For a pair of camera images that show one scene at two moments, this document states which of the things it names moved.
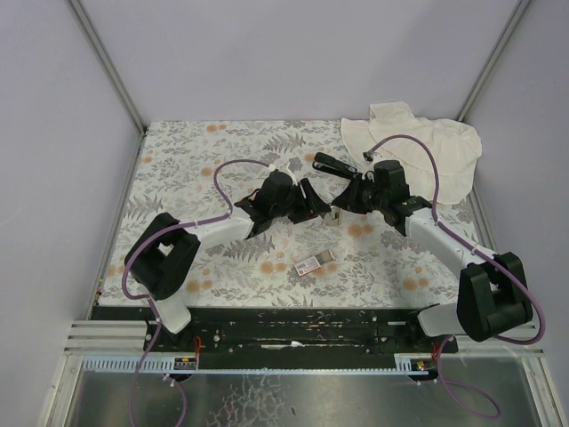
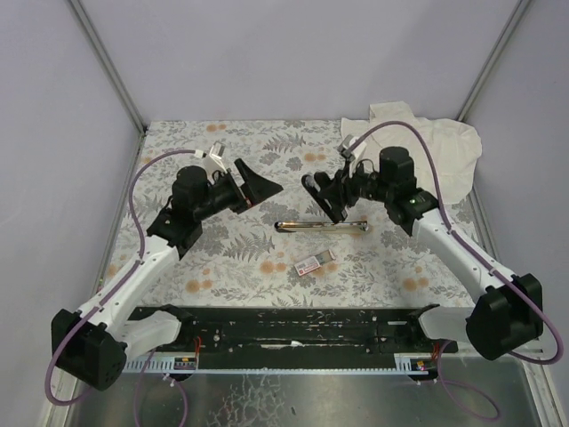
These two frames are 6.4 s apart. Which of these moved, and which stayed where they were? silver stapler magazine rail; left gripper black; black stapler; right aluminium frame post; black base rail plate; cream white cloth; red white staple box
Moved: left gripper black; silver stapler magazine rail; black stapler
Stayed: cream white cloth; red white staple box; black base rail plate; right aluminium frame post
